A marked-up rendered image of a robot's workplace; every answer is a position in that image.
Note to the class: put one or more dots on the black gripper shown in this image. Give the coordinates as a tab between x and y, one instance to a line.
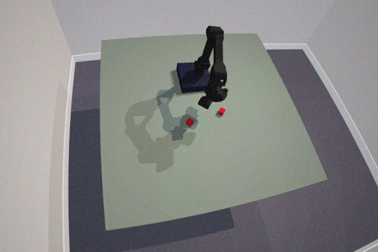
206	101

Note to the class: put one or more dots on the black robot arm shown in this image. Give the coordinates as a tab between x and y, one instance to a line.
218	71

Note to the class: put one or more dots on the red cube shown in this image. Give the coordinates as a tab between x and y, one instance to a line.
221	111
189	122

